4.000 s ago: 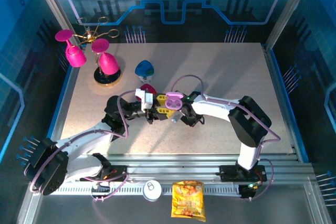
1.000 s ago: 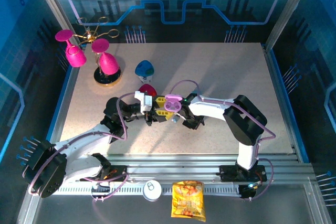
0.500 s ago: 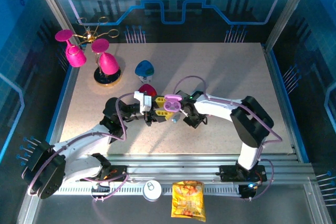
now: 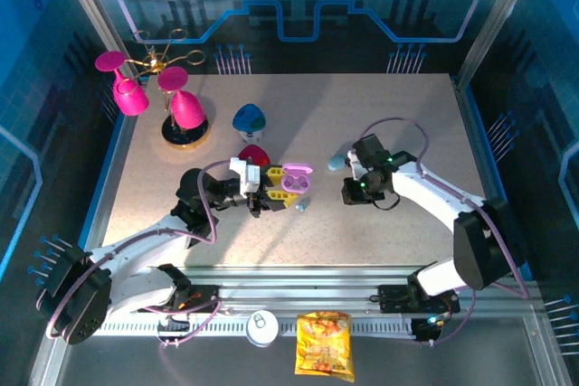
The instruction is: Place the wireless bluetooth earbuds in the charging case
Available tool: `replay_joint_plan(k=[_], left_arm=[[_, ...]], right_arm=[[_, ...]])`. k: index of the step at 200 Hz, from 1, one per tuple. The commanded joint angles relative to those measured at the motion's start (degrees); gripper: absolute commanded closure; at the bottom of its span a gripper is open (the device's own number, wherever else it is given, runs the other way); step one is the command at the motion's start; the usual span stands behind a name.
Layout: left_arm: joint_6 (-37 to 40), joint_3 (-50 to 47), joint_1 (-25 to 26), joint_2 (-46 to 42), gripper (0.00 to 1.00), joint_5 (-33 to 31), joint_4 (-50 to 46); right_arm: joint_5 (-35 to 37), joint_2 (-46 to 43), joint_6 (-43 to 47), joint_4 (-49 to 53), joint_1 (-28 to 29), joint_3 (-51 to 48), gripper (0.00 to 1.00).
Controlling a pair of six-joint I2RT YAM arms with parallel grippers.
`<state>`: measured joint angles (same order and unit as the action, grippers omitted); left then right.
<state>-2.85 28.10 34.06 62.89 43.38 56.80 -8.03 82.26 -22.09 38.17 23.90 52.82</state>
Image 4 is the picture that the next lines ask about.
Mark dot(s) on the small black controller box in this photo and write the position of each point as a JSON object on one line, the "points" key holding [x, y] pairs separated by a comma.
{"points": [[427, 329]]}

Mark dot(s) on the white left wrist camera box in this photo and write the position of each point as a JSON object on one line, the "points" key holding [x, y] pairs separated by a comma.
{"points": [[244, 178]]}

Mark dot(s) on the red mushroom toy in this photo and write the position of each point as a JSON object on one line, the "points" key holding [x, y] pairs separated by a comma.
{"points": [[254, 154]]}

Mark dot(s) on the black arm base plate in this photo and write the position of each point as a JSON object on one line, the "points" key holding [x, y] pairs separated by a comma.
{"points": [[203, 298], [393, 300]]}

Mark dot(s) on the light blue earbud case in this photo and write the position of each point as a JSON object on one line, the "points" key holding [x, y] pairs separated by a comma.
{"points": [[335, 163]]}

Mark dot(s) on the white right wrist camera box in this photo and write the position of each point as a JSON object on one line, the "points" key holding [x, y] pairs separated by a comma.
{"points": [[353, 159]]}

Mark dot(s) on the pink wine glass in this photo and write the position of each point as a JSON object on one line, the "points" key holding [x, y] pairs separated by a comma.
{"points": [[129, 92], [187, 110]]}

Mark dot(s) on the purple earbud case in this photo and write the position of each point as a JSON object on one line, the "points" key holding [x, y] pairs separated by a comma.
{"points": [[296, 182]]}

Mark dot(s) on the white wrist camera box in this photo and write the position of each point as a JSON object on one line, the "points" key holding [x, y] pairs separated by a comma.
{"points": [[353, 159], [244, 178]]}

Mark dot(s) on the aluminium frame rail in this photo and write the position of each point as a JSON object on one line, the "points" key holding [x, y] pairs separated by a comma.
{"points": [[294, 282]]}

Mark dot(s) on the yellow snack bag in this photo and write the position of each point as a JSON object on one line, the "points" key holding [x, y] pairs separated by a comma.
{"points": [[323, 345]]}

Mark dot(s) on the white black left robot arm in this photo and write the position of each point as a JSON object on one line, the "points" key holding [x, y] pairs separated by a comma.
{"points": [[135, 246]]}

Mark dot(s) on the blue mushroom toy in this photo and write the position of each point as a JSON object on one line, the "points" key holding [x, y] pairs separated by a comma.
{"points": [[248, 117]]}

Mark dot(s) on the aluminium frame post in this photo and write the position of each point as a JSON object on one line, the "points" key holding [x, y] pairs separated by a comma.
{"points": [[500, 11], [90, 11]]}

